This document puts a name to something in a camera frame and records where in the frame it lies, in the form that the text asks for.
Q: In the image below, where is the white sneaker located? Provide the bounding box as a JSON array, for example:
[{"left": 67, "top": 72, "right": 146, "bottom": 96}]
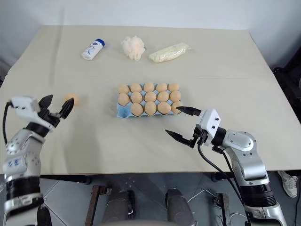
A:
[{"left": 277, "top": 170, "right": 299, "bottom": 199}]

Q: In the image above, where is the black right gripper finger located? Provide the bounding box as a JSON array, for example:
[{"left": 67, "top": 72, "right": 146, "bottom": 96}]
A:
[
  {"left": 165, "top": 129, "right": 192, "bottom": 145},
  {"left": 176, "top": 106, "right": 203, "bottom": 117}
]

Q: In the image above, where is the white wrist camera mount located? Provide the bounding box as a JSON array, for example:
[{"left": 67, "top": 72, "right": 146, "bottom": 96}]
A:
[
  {"left": 195, "top": 108, "right": 222, "bottom": 143},
  {"left": 7, "top": 96, "right": 41, "bottom": 125}
]

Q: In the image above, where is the black equipment beside table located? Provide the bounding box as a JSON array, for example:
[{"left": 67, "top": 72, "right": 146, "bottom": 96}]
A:
[{"left": 272, "top": 55, "right": 301, "bottom": 133}]

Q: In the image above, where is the rusty brown metal stand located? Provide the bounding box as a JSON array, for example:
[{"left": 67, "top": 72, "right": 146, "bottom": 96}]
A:
[
  {"left": 84, "top": 185, "right": 111, "bottom": 226},
  {"left": 214, "top": 192, "right": 233, "bottom": 226}
]

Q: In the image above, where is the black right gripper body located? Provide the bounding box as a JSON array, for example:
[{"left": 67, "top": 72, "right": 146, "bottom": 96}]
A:
[{"left": 188, "top": 126, "right": 208, "bottom": 149}]

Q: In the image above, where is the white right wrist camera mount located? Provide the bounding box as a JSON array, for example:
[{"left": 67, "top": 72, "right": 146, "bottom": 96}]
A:
[{"left": 195, "top": 108, "right": 222, "bottom": 143}]

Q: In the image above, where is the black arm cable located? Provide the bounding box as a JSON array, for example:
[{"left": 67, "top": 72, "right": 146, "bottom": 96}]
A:
[
  {"left": 2, "top": 99, "right": 13, "bottom": 145},
  {"left": 197, "top": 135, "right": 253, "bottom": 226}
]

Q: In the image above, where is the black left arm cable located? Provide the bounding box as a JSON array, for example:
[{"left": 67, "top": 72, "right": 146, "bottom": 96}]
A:
[{"left": 2, "top": 99, "right": 13, "bottom": 145}]

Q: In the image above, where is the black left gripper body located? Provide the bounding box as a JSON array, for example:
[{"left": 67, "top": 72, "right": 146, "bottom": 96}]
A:
[{"left": 37, "top": 107, "right": 63, "bottom": 129}]

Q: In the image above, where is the blue egg carton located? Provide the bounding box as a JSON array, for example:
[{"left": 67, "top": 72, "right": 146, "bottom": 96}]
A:
[{"left": 116, "top": 82, "right": 184, "bottom": 119}]

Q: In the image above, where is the white floor cable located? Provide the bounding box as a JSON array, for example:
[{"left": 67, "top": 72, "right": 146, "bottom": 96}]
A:
[{"left": 187, "top": 188, "right": 218, "bottom": 203}]

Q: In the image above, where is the clear bag of white pieces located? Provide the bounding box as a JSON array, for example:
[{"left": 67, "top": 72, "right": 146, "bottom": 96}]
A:
[{"left": 148, "top": 41, "right": 192, "bottom": 64}]

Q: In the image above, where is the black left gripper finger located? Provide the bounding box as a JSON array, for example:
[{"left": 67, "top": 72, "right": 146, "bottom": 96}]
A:
[
  {"left": 38, "top": 94, "right": 54, "bottom": 112},
  {"left": 58, "top": 98, "right": 75, "bottom": 120}
]

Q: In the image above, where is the pale mesh bath pouf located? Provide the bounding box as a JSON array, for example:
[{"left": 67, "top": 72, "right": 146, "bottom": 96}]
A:
[{"left": 120, "top": 35, "right": 146, "bottom": 61}]

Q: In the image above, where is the dark rounded grey shape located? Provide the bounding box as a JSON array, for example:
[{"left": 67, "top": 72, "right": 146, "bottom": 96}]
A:
[
  {"left": 103, "top": 189, "right": 137, "bottom": 226},
  {"left": 165, "top": 188, "right": 198, "bottom": 226}
]

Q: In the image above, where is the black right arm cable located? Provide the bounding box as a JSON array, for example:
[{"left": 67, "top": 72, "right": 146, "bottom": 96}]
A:
[{"left": 197, "top": 135, "right": 253, "bottom": 226}]

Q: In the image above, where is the white bottle with blue cap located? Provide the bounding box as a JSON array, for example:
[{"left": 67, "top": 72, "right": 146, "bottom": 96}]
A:
[{"left": 81, "top": 38, "right": 106, "bottom": 61}]

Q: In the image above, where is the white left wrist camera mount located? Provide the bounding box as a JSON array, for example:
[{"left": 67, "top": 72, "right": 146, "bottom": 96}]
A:
[{"left": 7, "top": 96, "right": 41, "bottom": 125}]

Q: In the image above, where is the loose brown egg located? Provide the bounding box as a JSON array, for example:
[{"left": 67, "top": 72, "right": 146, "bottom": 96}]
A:
[{"left": 63, "top": 93, "right": 81, "bottom": 107}]

